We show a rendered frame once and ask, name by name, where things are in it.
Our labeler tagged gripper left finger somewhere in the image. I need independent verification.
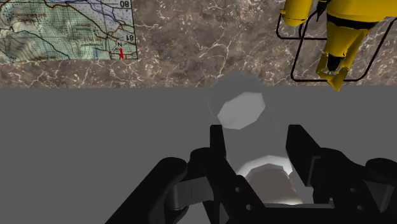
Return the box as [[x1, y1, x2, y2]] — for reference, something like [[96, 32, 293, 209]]
[[104, 123, 266, 224]]

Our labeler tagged yellow cone-shaped appliance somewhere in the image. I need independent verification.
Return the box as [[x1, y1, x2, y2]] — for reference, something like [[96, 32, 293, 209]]
[[279, 0, 397, 92]]

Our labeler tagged black wire frame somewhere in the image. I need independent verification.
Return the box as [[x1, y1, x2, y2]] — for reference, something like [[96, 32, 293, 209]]
[[275, 0, 397, 83]]

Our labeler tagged printed paper map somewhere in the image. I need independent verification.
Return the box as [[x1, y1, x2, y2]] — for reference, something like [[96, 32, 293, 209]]
[[0, 0, 139, 66]]

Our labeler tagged clear grey glass bottle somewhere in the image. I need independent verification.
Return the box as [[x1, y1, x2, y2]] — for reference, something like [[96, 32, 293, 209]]
[[205, 71, 315, 207]]

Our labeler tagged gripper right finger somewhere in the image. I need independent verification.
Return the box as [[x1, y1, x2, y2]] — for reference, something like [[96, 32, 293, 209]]
[[286, 124, 397, 224]]

